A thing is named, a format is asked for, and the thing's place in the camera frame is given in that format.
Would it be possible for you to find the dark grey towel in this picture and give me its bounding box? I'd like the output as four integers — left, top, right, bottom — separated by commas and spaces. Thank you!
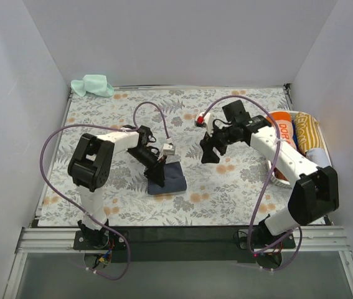
147, 162, 187, 196

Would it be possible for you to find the orange peach printed towel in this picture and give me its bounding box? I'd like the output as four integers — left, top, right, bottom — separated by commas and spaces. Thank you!
271, 111, 297, 150

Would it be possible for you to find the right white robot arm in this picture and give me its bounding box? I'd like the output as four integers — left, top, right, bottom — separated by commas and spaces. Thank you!
195, 97, 339, 248

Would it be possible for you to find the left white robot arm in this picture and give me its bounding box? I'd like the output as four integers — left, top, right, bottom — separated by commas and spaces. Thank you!
68, 126, 166, 249

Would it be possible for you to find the floral table mat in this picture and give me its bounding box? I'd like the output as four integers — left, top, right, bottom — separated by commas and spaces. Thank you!
38, 88, 291, 227

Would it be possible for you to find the white plastic basket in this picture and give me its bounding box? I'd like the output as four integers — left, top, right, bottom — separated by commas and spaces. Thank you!
265, 110, 332, 188

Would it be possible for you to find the yellow patterned rolled towel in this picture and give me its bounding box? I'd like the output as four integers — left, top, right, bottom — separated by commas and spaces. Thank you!
294, 112, 324, 154

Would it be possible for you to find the mint green towel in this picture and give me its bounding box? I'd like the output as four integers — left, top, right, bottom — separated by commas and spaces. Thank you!
70, 75, 114, 97

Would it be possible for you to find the light blue rolled towel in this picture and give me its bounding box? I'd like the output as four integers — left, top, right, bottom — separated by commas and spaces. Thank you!
306, 148, 331, 168

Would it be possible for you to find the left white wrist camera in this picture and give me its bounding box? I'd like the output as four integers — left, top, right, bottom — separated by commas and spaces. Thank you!
161, 141, 176, 156

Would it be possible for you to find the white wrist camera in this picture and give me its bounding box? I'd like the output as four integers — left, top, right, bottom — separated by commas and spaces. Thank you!
195, 112, 214, 136
161, 141, 176, 156

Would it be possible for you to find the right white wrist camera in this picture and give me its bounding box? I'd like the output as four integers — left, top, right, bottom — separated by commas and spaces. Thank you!
195, 112, 214, 136

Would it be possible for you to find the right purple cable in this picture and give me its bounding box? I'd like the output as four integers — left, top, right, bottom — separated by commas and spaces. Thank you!
196, 95, 303, 273

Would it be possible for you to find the purple cable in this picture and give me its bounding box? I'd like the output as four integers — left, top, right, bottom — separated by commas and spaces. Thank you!
196, 95, 303, 273
40, 102, 174, 280

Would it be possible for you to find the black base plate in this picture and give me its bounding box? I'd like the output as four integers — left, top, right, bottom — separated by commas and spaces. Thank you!
73, 225, 295, 264

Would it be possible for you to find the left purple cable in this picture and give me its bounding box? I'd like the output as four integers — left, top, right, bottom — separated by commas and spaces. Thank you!
40, 102, 174, 280

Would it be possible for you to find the aluminium frame rail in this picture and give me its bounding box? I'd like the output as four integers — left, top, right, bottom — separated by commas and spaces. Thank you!
17, 225, 351, 252

